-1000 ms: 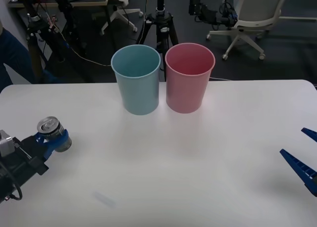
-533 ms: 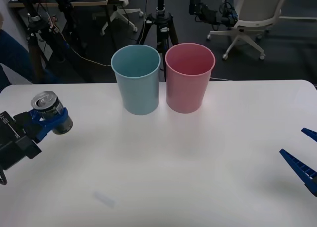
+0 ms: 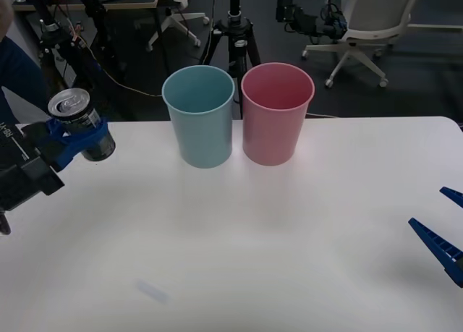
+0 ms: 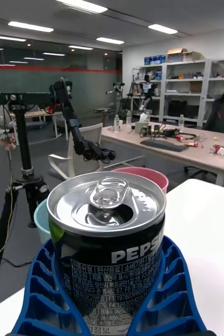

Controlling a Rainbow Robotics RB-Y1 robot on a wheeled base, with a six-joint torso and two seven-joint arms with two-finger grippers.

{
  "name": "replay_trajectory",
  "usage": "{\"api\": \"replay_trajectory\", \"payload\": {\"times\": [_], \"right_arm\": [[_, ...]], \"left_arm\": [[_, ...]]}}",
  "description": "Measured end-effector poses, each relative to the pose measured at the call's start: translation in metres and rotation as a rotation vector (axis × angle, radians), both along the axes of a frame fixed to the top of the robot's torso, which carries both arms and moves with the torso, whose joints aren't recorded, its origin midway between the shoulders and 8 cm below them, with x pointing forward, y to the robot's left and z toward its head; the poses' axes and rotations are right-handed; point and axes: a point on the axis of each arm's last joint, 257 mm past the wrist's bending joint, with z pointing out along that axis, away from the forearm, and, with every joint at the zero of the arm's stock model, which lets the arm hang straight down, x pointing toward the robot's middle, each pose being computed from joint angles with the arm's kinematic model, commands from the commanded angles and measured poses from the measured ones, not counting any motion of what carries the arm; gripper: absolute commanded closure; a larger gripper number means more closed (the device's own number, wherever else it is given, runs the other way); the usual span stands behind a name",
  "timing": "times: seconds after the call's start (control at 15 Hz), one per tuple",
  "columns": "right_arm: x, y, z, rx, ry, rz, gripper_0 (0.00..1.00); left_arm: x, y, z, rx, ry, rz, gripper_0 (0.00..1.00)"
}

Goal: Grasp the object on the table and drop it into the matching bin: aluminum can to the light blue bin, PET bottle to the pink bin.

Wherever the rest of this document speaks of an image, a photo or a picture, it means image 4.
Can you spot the white humanoid robot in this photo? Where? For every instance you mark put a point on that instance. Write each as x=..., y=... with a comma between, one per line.
x=148, y=90

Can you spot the wooden side table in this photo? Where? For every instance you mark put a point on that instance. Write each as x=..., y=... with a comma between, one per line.
x=35, y=114

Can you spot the grey tissue box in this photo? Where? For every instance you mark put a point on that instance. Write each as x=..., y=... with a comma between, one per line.
x=141, y=126

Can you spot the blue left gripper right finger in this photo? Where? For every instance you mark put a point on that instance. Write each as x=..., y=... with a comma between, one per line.
x=174, y=302

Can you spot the black high-back chair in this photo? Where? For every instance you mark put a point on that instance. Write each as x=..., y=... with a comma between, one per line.
x=222, y=113

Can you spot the black drink can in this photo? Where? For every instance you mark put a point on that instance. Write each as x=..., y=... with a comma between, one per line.
x=106, y=252

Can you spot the black tripod with crossbar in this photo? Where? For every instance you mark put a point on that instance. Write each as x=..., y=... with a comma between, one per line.
x=25, y=147

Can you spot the pale wooden desk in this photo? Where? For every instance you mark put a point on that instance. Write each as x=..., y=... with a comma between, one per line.
x=195, y=157

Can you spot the white shelf rack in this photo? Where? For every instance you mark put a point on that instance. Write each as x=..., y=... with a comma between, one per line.
x=203, y=78

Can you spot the clear plastic bottle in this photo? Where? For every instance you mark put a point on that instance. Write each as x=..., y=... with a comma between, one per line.
x=128, y=118
x=181, y=123
x=116, y=123

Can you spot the pale blue plastic bin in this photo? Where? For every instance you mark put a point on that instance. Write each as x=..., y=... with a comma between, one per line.
x=40, y=223

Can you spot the white office chair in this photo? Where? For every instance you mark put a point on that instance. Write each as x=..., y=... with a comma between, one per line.
x=90, y=136

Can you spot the black keyboard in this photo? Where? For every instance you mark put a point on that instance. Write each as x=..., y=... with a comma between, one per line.
x=164, y=145

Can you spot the black robot arm on stand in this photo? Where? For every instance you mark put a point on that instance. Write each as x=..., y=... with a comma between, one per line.
x=73, y=126

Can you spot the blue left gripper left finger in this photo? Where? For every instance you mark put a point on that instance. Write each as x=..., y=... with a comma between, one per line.
x=42, y=302

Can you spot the pink plastic bin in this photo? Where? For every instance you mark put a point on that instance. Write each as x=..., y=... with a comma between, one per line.
x=149, y=175

